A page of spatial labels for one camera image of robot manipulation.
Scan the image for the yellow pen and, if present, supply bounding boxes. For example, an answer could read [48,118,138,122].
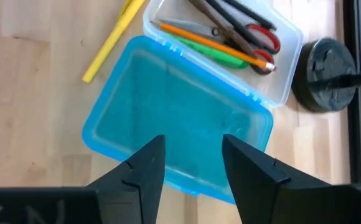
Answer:
[81,0,147,84]

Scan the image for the green pen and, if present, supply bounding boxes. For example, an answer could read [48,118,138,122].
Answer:
[170,33,250,70]

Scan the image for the black desk lamp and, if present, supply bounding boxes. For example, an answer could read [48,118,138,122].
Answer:
[291,37,361,114]

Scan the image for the clear box with blue lid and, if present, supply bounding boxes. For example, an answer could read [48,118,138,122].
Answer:
[81,0,305,205]

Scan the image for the orange pencil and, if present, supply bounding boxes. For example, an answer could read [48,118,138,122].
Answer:
[150,20,277,72]

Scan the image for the dark brown pen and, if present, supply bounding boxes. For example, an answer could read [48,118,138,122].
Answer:
[188,0,258,59]

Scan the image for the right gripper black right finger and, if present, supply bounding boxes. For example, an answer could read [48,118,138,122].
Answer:
[222,134,332,224]

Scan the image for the black aluminium table frame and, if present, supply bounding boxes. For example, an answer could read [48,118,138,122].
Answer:
[343,0,361,185]

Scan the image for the red-handled scissors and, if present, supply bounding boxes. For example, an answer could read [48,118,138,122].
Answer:
[158,17,281,76]

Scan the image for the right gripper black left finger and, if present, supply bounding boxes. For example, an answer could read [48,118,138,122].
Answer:
[86,134,167,224]

